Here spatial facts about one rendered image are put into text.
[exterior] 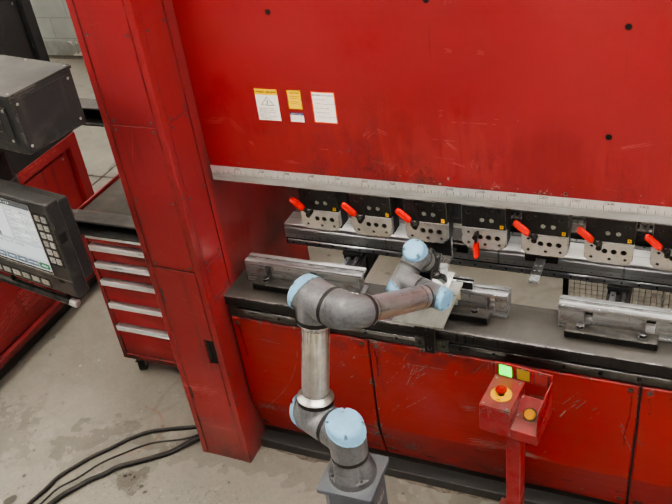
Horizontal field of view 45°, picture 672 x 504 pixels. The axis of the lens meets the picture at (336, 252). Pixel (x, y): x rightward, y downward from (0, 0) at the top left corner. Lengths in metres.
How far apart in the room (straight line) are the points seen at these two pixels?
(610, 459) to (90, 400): 2.52
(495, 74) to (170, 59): 1.08
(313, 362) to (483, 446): 1.09
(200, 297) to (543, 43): 1.58
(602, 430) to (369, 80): 1.47
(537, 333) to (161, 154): 1.44
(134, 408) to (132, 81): 1.94
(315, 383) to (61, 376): 2.34
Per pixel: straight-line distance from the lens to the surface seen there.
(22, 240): 2.87
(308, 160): 2.86
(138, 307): 4.02
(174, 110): 2.87
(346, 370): 3.25
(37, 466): 4.16
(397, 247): 3.27
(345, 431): 2.44
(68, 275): 2.78
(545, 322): 2.97
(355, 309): 2.25
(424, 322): 2.78
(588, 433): 3.12
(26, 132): 2.59
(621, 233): 2.69
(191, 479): 3.80
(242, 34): 2.76
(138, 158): 2.95
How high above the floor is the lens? 2.76
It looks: 34 degrees down
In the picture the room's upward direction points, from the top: 8 degrees counter-clockwise
